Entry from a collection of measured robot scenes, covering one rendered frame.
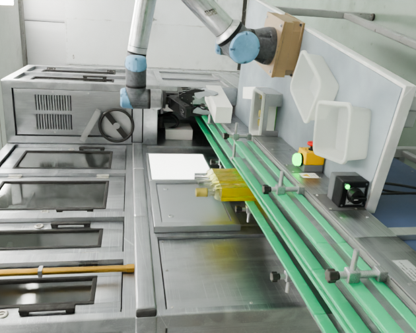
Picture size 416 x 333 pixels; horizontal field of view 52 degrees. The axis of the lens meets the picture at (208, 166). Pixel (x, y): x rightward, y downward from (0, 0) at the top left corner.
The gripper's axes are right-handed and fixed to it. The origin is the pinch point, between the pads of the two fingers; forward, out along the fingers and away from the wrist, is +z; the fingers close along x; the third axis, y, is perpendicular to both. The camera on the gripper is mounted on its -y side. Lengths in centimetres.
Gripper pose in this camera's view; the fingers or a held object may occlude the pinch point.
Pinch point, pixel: (214, 103)
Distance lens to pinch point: 165.3
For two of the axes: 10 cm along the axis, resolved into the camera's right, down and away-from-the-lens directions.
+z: 9.8, 0.0, 1.8
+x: -0.9, 8.7, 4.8
